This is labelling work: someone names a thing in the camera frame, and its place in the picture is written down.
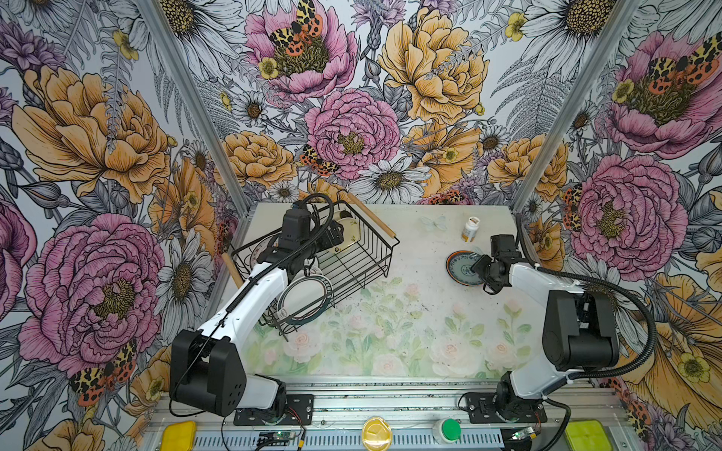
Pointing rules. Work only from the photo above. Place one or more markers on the black wire dish rack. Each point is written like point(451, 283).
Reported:
point(349, 269)

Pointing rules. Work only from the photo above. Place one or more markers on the aluminium right corner post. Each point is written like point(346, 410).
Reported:
point(620, 18)

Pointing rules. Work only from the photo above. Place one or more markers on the blue floral patterned plate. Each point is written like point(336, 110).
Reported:
point(459, 266)

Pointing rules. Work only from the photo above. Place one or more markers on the white pill bottle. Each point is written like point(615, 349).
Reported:
point(471, 228)

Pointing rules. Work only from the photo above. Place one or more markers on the yellow sponge block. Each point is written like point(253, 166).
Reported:
point(179, 437)

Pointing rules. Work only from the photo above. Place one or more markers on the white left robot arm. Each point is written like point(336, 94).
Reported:
point(206, 369)

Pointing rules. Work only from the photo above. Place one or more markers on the lime green sponge block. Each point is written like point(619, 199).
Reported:
point(587, 435)

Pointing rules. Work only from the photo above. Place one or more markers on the cream plate front row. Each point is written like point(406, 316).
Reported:
point(351, 231)

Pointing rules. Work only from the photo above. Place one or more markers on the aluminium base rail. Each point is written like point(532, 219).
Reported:
point(342, 405)

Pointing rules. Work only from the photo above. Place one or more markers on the small green circuit board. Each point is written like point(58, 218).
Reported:
point(270, 438)

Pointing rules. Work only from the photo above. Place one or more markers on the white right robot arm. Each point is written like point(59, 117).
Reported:
point(578, 336)

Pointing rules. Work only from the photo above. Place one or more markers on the large white back plate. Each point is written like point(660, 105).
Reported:
point(305, 300)

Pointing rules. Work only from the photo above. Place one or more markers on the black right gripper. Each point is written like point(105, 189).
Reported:
point(478, 266)

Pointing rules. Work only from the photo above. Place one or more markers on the green push button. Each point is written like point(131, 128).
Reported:
point(446, 431)

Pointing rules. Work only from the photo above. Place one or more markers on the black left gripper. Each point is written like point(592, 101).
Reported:
point(337, 237)

